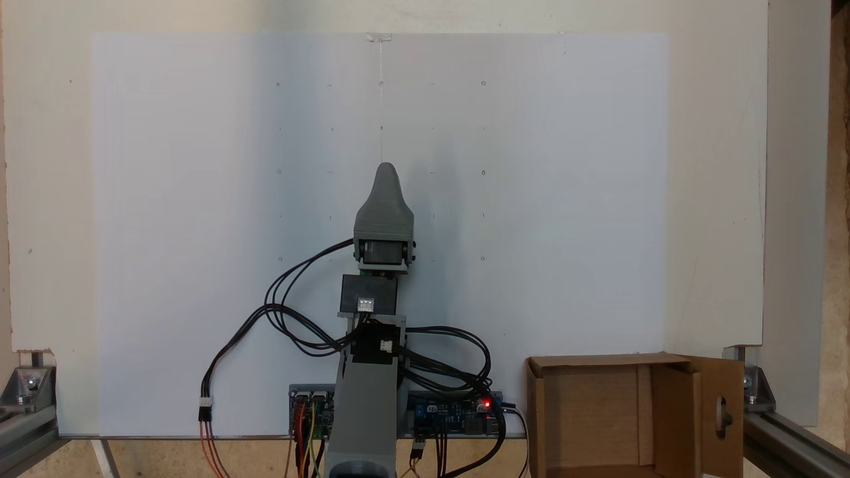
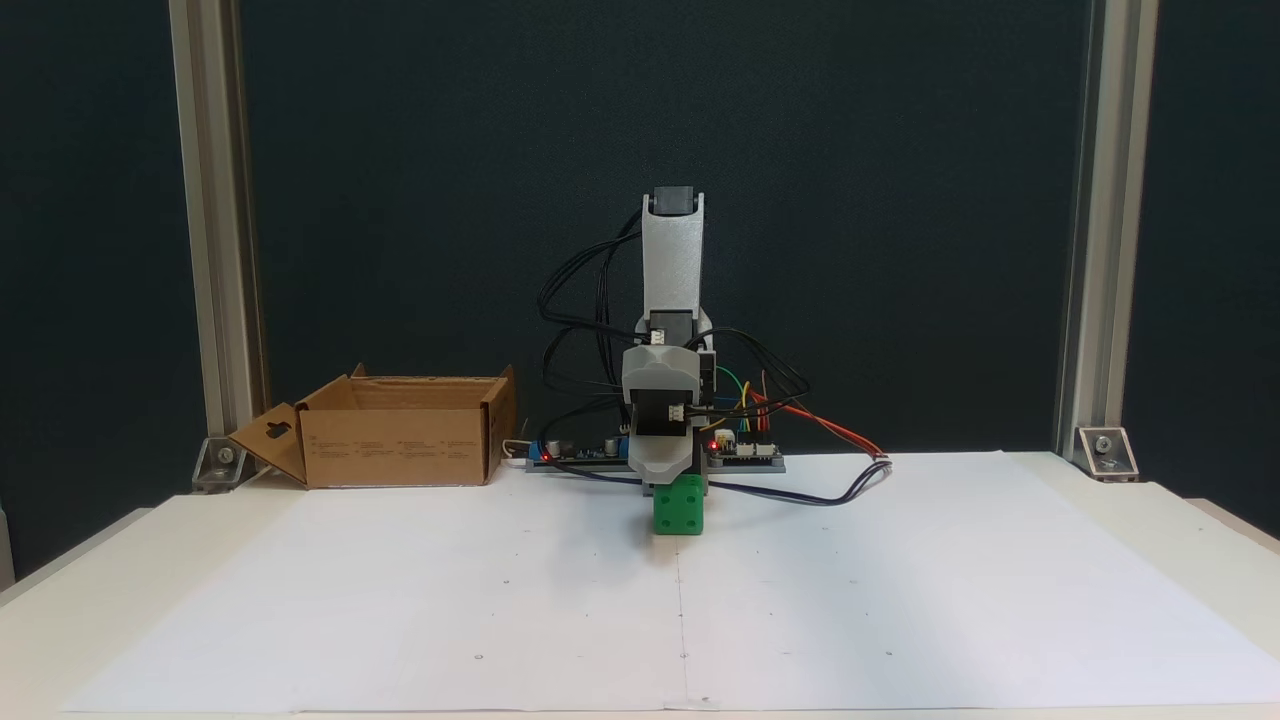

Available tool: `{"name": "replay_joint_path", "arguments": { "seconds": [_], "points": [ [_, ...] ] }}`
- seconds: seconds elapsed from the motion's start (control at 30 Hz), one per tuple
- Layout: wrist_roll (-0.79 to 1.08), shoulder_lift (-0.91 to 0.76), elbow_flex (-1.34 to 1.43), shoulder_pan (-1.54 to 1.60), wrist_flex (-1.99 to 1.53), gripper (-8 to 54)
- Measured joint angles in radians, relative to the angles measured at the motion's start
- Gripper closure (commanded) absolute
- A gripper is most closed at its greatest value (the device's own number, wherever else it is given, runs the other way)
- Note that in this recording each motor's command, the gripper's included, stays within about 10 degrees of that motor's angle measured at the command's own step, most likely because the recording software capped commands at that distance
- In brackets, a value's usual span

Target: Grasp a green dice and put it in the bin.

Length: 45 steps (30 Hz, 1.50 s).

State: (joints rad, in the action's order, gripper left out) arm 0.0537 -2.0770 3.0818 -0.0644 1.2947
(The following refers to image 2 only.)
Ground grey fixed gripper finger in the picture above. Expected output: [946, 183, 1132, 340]
[630, 405, 701, 488]

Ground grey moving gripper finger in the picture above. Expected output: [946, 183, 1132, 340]
[622, 343, 702, 403]

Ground green dice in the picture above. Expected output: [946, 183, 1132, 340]
[653, 475, 705, 537]

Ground blue power circuit board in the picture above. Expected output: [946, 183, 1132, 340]
[527, 435, 641, 473]

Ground brown cardboard box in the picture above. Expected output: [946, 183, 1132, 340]
[228, 364, 518, 490]

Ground white paper sheet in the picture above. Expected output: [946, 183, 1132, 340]
[62, 450, 1280, 713]

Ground circuit board with jumper wires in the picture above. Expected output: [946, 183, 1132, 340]
[705, 428, 786, 473]

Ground coloured jumper wires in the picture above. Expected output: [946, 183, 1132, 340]
[712, 368, 773, 437]

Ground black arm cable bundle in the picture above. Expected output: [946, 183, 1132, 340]
[537, 210, 813, 471]

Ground black cable with white connector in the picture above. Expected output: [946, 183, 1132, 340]
[540, 455, 893, 508]

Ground orange wires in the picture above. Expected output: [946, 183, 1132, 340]
[750, 372, 889, 463]

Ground metal corner bracket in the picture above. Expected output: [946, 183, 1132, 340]
[192, 436, 249, 494]
[1075, 426, 1140, 479]

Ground aluminium frame post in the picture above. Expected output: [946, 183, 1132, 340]
[1055, 0, 1161, 461]
[168, 0, 269, 441]

